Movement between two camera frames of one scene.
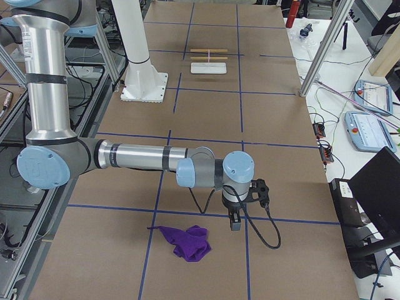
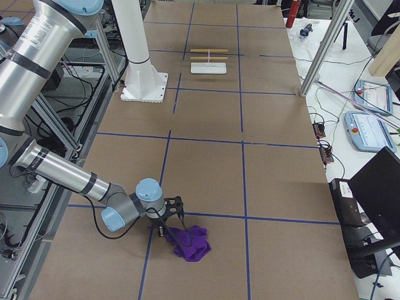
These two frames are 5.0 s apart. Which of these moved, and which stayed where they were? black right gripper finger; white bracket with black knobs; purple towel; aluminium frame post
Moved: black right gripper finger
Stayed: aluminium frame post; white bracket with black knobs; purple towel
